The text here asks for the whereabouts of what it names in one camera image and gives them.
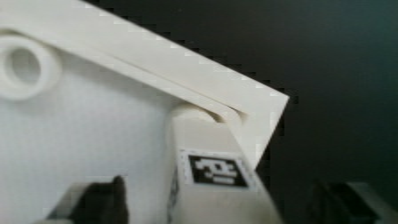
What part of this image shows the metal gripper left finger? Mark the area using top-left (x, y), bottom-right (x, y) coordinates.
top-left (47, 176), bottom-right (131, 224)

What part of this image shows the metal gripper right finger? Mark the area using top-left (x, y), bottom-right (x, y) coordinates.
top-left (308, 182), bottom-right (398, 224)

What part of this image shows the white square desk top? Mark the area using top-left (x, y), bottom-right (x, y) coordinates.
top-left (0, 19), bottom-right (248, 224)

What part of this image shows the white desk leg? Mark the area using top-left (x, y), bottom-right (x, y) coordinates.
top-left (168, 104), bottom-right (285, 224)

